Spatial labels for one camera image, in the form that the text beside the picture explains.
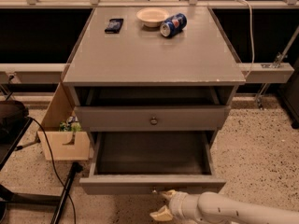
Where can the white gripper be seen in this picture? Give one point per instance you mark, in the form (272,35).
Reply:
(177,203)

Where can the grey drawer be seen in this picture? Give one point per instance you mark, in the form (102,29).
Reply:
(152,118)
(151,162)

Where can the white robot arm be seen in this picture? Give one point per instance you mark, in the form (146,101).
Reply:
(214,208)

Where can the closed grey top drawer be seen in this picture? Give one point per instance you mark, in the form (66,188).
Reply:
(152,118)

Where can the grey drawer cabinet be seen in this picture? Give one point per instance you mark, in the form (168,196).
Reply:
(140,67)

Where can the wooden box with items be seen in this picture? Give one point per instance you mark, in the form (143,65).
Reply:
(62,145)

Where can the blue soda can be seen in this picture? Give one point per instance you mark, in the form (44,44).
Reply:
(173,25)

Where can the dark blue snack packet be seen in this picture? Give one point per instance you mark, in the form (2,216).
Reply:
(114,26)

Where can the cream ceramic bowl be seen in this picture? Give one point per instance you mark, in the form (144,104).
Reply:
(152,16)

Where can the black stand with cable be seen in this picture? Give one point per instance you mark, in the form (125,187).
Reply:
(57,201)

